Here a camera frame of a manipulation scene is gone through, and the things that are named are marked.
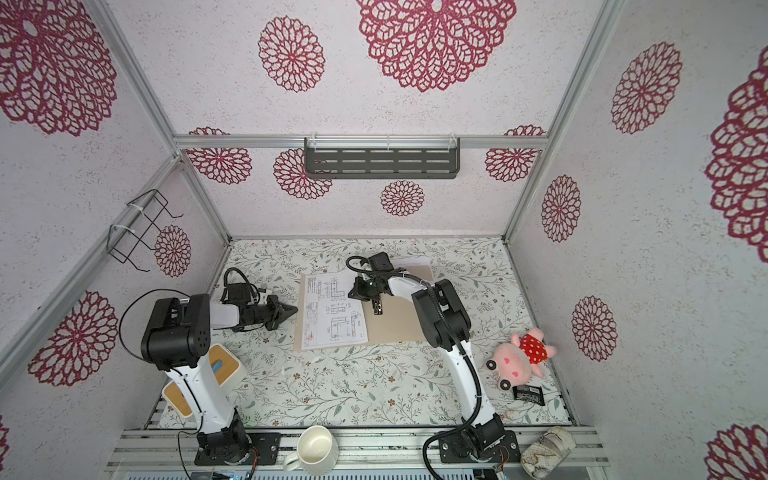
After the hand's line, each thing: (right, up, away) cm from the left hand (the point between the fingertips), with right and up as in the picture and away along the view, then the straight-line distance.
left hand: (297, 312), depth 100 cm
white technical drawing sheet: (+11, -1, -2) cm, 11 cm away
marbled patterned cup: (+67, -29, -30) cm, 79 cm away
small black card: (+68, -19, -19) cm, 74 cm away
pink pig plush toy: (+64, -11, -19) cm, 68 cm away
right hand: (+17, +7, +3) cm, 18 cm away
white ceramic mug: (+12, -31, -25) cm, 42 cm away
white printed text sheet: (+37, +17, +14) cm, 43 cm away
